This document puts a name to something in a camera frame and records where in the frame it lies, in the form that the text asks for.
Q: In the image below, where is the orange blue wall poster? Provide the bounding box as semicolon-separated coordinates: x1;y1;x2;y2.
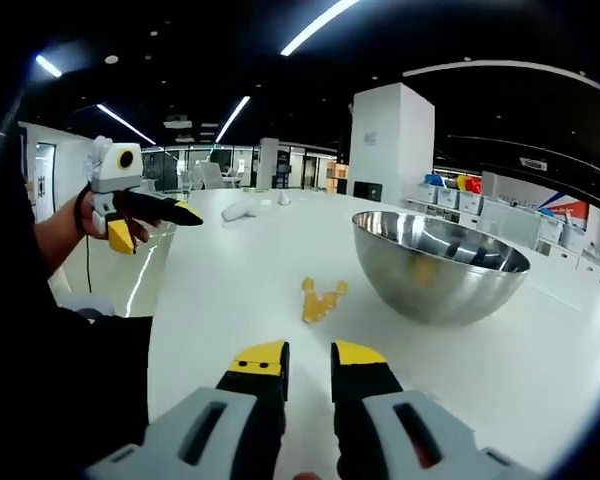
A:
537;192;591;221

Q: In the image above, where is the pile of yellow QQ candies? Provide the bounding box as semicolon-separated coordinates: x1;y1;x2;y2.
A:
299;277;350;325

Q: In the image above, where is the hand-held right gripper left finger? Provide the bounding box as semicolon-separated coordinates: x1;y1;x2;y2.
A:
83;340;291;480

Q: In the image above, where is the black box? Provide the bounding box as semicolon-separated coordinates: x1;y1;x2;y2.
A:
352;180;383;203

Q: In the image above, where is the curved ceiling light strip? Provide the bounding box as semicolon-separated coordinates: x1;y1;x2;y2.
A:
402;60;600;95

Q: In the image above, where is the person's dark clothing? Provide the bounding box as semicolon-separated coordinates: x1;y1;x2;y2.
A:
0;124;154;480

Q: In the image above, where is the frosted white crate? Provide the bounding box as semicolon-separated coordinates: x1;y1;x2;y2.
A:
477;197;544;250

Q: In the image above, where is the person's left hand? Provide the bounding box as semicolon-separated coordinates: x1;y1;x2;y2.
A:
74;182;164;245

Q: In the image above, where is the white table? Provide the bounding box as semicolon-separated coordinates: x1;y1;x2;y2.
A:
147;187;600;480

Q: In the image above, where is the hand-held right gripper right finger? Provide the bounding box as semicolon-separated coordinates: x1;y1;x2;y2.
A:
329;340;542;480

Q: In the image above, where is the wide white square pillar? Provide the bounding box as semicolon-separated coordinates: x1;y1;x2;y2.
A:
347;82;436;206

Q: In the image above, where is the crumpled white cloth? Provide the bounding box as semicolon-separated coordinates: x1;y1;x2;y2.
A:
221;198;260;223

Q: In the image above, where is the white office chair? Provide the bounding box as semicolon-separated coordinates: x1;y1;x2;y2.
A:
199;162;226;190

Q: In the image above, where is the stainless steel bowl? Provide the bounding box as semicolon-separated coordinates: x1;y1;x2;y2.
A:
351;209;531;327

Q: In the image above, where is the white low cabinet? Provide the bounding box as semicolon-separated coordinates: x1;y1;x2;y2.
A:
534;237;600;286

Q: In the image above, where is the row of white storage bins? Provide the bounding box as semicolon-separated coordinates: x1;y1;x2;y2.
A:
417;172;591;254

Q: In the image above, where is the black display rack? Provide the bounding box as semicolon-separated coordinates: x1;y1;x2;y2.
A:
274;150;291;189

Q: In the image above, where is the thin black cable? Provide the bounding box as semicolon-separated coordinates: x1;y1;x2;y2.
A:
83;233;94;295

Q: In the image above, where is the orange wooden cabinet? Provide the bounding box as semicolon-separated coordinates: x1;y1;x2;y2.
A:
325;162;350;194

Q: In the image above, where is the narrow white pillar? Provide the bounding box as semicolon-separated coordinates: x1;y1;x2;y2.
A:
256;137;280;190

